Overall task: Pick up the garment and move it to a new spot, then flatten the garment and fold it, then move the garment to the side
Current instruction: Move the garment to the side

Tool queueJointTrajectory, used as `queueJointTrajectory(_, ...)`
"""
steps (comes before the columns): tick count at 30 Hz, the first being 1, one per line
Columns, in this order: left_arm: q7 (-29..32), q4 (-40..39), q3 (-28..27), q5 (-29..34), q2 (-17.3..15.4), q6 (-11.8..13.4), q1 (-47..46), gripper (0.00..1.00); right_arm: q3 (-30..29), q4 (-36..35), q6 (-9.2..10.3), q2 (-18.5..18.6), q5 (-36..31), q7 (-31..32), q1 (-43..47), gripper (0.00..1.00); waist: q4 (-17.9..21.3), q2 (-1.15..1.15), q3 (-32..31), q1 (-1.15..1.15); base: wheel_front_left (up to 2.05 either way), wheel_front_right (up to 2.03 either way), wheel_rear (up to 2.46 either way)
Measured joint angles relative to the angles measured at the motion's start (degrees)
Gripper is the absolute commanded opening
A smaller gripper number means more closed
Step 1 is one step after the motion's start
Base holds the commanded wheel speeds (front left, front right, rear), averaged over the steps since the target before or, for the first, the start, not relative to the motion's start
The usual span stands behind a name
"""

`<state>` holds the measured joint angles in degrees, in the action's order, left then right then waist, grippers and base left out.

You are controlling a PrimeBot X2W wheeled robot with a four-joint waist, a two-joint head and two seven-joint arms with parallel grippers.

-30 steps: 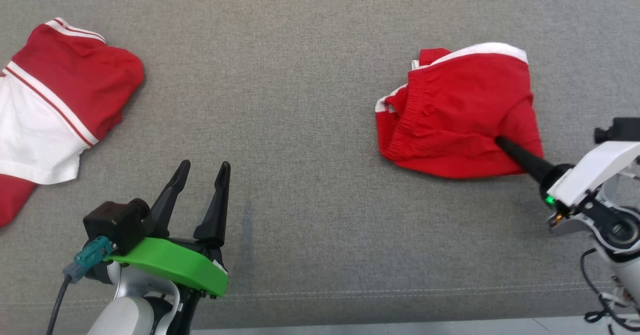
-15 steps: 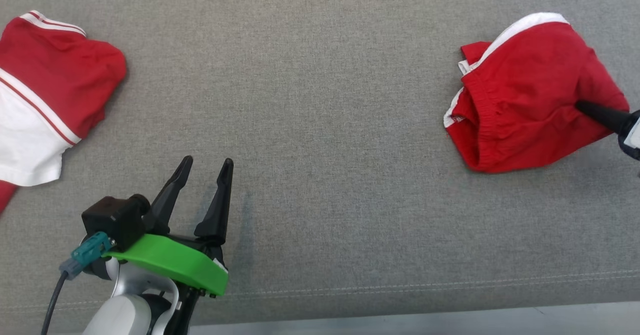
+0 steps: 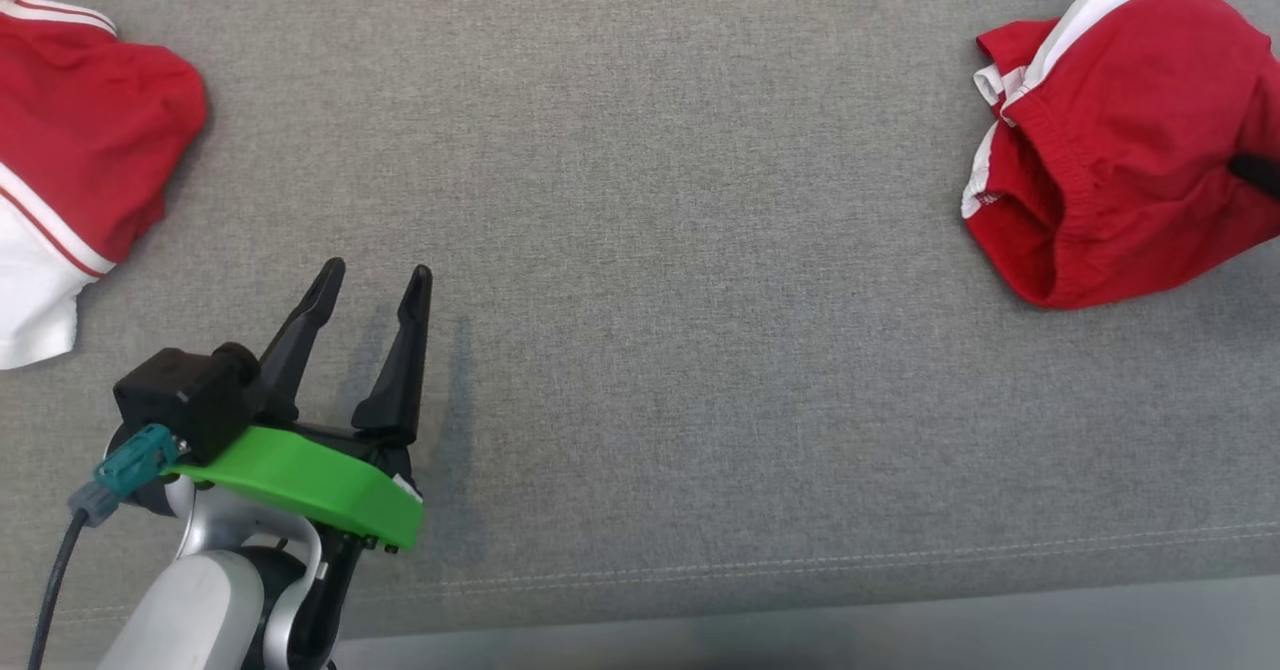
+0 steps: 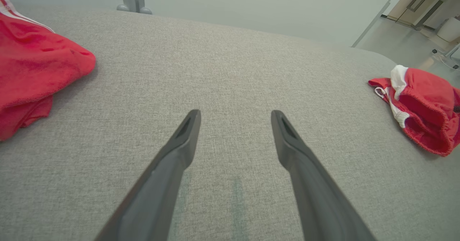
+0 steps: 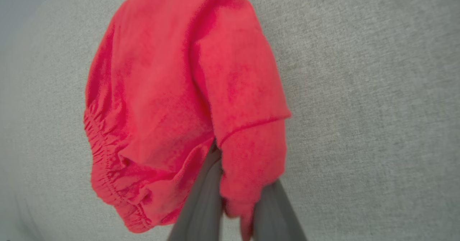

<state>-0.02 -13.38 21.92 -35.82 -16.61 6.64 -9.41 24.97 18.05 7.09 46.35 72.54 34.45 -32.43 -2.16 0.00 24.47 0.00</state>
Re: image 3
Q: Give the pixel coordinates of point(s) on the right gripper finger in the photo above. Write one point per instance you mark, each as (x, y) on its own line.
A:
(1260, 175)

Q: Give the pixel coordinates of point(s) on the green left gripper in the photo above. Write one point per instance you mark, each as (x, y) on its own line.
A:
(300, 475)

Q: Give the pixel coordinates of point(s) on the red shorts with white stripes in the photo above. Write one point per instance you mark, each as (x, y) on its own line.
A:
(1120, 120)

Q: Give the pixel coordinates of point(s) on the red white Bulls jersey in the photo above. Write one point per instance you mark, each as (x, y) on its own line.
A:
(90, 120)

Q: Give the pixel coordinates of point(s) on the grey fabric sofa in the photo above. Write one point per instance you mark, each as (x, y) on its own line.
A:
(650, 200)

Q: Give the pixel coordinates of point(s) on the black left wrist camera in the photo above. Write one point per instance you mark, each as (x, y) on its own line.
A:
(190, 395)

